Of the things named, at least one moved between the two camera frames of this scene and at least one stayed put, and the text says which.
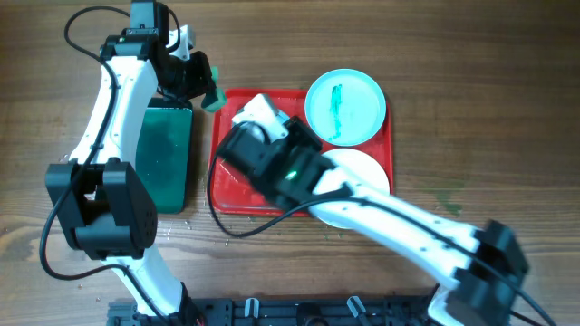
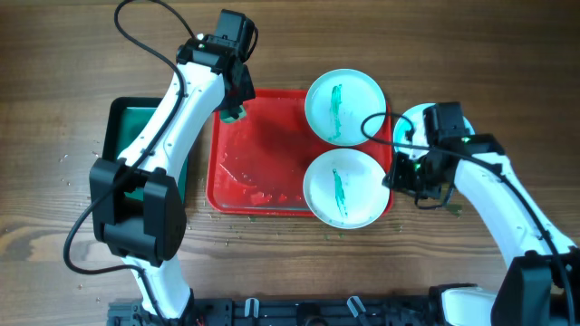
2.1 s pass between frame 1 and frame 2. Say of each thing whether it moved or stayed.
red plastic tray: stayed
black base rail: stayed
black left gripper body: moved
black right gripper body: moved
